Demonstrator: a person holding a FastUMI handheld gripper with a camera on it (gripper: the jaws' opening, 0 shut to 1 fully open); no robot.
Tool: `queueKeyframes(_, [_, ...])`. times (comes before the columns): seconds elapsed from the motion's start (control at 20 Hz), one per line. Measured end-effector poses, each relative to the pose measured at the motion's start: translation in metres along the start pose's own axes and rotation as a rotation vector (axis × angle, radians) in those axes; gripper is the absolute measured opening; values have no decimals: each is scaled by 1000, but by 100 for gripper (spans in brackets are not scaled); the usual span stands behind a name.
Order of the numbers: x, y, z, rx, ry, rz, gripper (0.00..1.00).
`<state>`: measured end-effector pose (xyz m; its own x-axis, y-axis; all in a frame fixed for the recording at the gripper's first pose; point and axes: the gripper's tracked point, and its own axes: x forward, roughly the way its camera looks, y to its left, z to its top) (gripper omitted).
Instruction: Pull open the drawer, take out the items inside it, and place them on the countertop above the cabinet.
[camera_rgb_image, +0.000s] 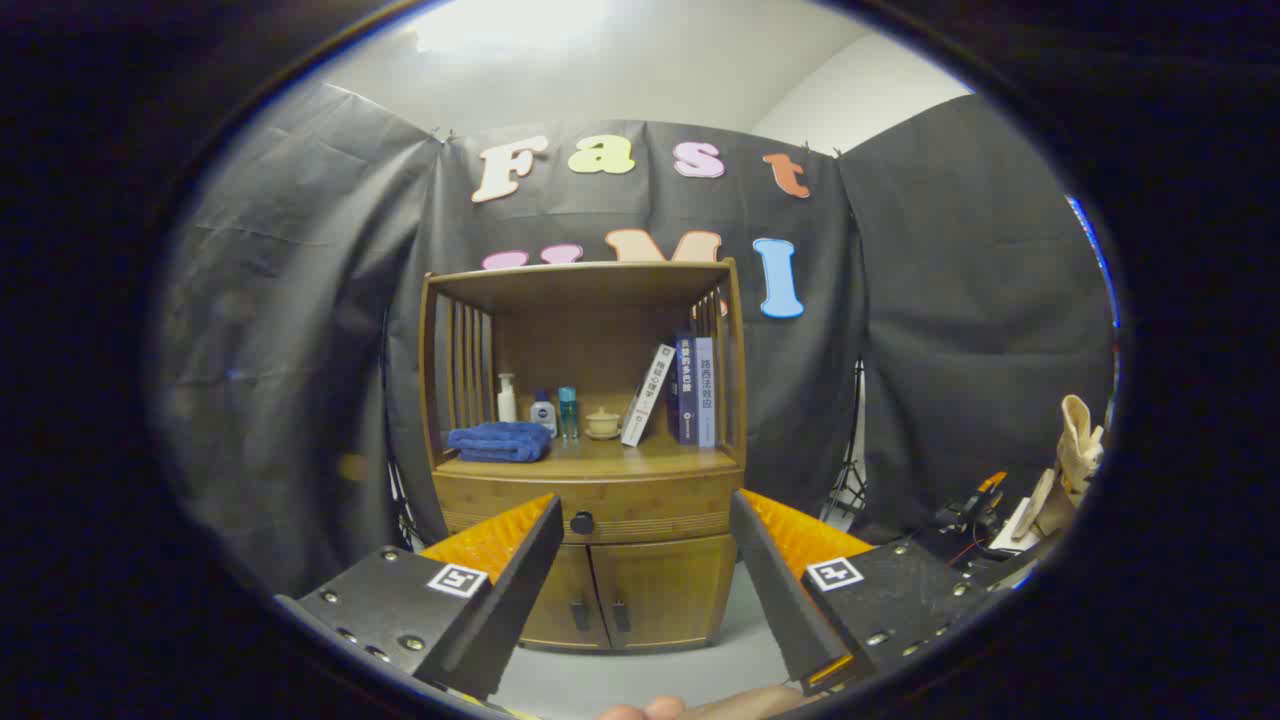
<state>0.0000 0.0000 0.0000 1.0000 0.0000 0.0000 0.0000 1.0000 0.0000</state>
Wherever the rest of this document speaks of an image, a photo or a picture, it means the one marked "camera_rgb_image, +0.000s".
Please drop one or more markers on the clear blue bottle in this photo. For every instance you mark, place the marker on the clear blue bottle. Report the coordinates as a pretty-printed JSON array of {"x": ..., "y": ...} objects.
[{"x": 568, "y": 412}]

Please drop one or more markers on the dark blue book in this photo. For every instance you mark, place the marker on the dark blue book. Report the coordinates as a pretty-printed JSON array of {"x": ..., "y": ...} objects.
[{"x": 686, "y": 390}]

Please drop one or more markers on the white blue-capped lotion bottle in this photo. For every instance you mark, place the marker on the white blue-capped lotion bottle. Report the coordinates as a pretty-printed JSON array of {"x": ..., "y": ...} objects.
[{"x": 543, "y": 415}]

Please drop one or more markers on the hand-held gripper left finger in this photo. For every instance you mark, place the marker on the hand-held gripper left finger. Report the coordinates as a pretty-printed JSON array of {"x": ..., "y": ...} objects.
[{"x": 510, "y": 600}]

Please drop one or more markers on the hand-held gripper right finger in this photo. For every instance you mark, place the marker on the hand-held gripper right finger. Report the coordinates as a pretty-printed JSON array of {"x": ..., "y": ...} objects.
[{"x": 775, "y": 590}]

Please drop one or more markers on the black drawer knob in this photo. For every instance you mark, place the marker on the black drawer knob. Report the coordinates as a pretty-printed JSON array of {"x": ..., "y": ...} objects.
[{"x": 582, "y": 522}]

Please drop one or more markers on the black orange tool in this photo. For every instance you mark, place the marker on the black orange tool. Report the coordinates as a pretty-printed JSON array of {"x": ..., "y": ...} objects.
[{"x": 975, "y": 510}]

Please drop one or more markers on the wooden bamboo cabinet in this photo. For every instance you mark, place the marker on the wooden bamboo cabinet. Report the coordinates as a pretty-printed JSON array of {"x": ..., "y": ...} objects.
[{"x": 600, "y": 330}]

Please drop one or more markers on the beige lidded teacup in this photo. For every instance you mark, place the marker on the beige lidded teacup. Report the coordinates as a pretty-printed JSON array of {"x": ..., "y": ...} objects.
[{"x": 603, "y": 423}]

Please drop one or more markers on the pale blue book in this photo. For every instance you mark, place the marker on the pale blue book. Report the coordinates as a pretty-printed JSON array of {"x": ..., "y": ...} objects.
[{"x": 705, "y": 390}]

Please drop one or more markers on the beige gloves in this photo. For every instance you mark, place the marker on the beige gloves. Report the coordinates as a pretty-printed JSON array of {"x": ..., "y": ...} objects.
[{"x": 1075, "y": 450}]

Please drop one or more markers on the blue folded towel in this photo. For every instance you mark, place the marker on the blue folded towel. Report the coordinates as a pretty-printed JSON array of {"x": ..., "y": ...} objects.
[{"x": 500, "y": 442}]

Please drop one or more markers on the wooden countertop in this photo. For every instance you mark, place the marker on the wooden countertop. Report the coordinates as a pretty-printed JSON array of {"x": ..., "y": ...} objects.
[{"x": 600, "y": 457}]

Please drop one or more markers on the white book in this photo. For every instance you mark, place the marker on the white book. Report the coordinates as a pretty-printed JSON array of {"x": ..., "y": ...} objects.
[{"x": 648, "y": 395}]

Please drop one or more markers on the white pump bottle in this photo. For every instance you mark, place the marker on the white pump bottle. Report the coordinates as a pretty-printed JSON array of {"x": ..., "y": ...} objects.
[{"x": 507, "y": 405}]

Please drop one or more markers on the light stand tripod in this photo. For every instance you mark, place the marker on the light stand tripod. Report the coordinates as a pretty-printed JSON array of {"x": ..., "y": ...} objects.
[{"x": 856, "y": 440}]

